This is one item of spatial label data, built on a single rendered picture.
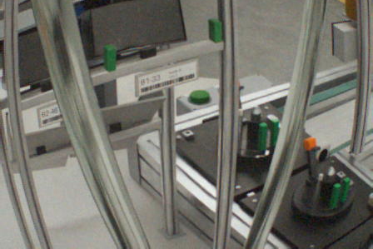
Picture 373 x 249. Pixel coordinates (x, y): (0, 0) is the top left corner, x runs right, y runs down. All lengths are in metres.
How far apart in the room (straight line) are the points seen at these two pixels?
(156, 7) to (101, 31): 0.08
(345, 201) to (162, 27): 0.47
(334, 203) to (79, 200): 0.55
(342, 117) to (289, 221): 0.49
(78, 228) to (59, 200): 0.11
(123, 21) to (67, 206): 0.56
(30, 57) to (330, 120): 0.88
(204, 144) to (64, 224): 0.34
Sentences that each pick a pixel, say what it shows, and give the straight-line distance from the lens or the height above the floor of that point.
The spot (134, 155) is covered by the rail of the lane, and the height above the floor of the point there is 0.93.
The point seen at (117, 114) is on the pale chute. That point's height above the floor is 1.16.
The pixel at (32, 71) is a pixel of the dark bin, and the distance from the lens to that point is 0.94.
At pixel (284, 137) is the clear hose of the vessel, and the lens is 0.26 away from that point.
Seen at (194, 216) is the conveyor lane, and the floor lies 0.91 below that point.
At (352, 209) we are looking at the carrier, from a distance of 1.24.
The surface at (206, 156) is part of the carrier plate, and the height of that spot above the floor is 0.97.
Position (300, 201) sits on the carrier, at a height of 0.99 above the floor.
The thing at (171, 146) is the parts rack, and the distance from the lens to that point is 1.25.
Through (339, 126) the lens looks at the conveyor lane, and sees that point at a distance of 1.60.
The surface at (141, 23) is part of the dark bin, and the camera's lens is 0.99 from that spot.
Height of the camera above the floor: 1.72
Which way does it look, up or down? 29 degrees down
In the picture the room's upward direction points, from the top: 1 degrees counter-clockwise
